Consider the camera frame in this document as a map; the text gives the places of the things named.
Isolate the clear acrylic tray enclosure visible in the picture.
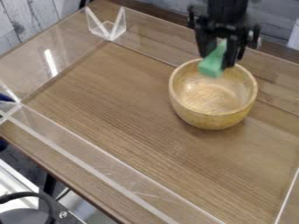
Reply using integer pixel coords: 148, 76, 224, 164
0, 0, 299, 224

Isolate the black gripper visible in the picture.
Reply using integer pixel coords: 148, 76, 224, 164
186, 0, 261, 70

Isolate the black cable loop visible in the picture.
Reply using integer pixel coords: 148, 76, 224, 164
0, 191, 54, 224

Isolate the green rectangular block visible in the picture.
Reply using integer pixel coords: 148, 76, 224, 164
197, 40, 226, 78

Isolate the black metal bracket with screw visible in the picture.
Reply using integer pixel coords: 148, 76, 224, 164
40, 191, 86, 224

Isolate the brown wooden bowl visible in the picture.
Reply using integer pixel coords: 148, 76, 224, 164
168, 59, 257, 130

